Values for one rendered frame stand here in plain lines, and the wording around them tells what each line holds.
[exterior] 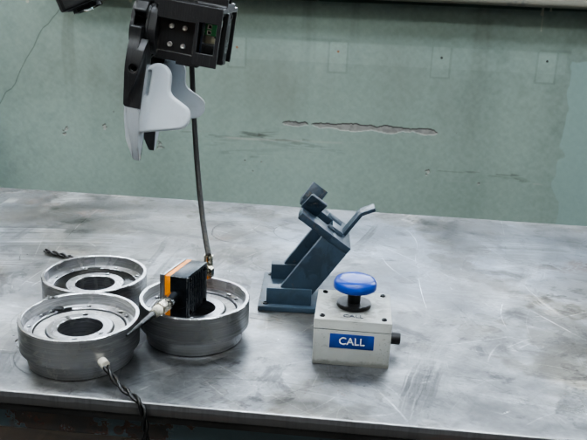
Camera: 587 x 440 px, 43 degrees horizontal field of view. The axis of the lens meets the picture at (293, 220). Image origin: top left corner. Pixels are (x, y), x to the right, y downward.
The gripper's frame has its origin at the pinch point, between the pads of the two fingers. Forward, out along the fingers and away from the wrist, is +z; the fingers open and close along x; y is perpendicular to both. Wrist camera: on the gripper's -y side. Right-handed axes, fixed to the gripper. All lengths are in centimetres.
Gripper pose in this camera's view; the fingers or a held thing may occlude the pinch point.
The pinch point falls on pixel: (138, 140)
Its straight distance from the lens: 73.7
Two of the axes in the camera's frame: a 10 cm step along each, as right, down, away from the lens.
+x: 1.1, -3.0, 9.5
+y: 9.8, 2.0, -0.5
